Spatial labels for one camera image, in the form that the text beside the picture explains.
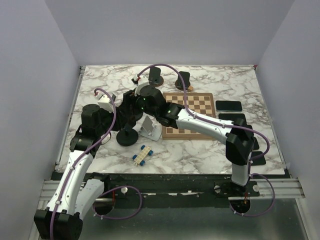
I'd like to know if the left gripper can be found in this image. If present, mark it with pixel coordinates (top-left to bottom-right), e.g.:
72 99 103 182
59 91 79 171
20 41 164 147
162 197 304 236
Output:
96 105 130 136

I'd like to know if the black phone teal case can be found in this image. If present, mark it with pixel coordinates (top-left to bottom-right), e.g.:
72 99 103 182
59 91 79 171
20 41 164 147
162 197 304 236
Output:
215 100 243 112

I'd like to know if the black phone second row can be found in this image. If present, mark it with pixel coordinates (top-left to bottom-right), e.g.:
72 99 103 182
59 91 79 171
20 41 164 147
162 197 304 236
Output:
253 138 260 151

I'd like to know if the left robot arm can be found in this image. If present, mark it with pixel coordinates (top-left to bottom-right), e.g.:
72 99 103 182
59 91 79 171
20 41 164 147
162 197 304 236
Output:
34 104 123 240

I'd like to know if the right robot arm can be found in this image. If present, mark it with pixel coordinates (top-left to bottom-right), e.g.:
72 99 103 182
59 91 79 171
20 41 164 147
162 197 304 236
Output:
118 85 254 196

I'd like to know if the black stand with blue phone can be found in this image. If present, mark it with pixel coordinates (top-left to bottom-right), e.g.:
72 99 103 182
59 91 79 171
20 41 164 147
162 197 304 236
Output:
116 123 139 147

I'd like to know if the silver metal phone stand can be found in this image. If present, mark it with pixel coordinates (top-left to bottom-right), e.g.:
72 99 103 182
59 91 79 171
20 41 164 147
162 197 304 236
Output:
139 116 162 141

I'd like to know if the round wooden stand left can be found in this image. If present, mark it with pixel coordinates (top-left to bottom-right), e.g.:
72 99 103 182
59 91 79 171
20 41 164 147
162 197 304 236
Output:
148 66 164 87

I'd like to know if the round wooden stand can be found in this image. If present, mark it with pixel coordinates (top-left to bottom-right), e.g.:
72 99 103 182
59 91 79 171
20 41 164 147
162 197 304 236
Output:
175 71 191 91
148 66 164 87

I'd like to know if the round wooden stand right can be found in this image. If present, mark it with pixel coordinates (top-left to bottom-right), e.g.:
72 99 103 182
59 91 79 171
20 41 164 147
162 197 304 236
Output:
175 71 191 91

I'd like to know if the toy brick car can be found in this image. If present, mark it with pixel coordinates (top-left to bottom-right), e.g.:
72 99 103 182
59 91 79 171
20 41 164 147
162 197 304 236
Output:
132 145 154 166

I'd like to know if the wooden chessboard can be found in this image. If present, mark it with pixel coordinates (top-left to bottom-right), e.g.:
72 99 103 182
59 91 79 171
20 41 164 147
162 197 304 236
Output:
162 92 216 140

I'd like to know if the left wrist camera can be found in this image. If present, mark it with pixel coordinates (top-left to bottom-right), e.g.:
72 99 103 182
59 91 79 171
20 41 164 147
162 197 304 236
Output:
95 92 114 113

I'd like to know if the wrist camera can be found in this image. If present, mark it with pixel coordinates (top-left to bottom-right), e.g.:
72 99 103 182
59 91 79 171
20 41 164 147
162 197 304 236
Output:
95 92 114 113
131 75 150 97

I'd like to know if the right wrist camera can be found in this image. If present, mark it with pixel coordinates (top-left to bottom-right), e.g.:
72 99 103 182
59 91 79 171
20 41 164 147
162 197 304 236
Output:
131 75 150 97

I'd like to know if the black front rail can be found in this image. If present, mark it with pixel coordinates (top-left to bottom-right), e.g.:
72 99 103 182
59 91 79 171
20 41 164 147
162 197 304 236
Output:
84 172 268 209

